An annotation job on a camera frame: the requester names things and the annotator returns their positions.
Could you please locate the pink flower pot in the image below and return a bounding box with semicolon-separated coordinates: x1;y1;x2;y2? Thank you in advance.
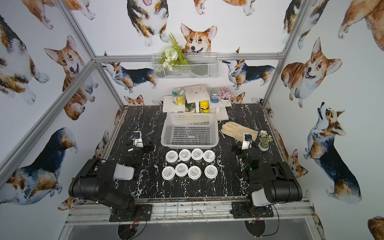
218;87;234;106

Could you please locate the yellow jar on shelf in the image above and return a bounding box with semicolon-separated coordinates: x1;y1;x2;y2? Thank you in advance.
199;101;210;113

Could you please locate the blue white small jar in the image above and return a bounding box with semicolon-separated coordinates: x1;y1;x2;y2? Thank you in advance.
210;88;220;104

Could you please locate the white plastic perforated basket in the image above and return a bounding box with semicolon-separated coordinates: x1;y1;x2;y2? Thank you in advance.
161;113;219;150

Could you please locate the white stepped display shelf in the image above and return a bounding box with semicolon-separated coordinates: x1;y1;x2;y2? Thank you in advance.
163;85;231;121

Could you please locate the white wire wall basket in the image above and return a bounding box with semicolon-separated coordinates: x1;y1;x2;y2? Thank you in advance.
151;53;219;79

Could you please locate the beige work glove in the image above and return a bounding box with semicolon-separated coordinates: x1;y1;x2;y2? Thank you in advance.
221;122;259;142

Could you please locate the small green plant under shelf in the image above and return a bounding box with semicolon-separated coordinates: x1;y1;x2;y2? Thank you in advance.
185;103;196;113

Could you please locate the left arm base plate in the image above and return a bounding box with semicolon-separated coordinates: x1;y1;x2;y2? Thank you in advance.
109;204;153;223

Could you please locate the yogurt cup row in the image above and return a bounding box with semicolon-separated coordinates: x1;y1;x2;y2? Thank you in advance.
175;163;189;178
162;166;176;181
179;149;192;164
188;166;202;181
191;148;204;162
203;150;216;164
204;165;218;180
166;150;179;164

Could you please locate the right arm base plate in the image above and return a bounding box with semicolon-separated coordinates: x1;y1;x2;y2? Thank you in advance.
230;202;274;219

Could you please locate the green fern white flower bouquet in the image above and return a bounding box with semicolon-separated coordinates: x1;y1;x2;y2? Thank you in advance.
159;33;190;71

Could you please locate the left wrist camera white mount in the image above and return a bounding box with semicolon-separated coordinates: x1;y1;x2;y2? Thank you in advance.
132;131;144;148

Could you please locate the small potted white flower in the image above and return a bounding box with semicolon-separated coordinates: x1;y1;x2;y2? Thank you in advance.
258;130;273;152

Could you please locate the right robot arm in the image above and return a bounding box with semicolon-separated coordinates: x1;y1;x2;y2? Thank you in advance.
231;146;303;208

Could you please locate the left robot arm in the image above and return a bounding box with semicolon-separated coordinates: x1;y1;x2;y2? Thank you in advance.
69;144;154;220

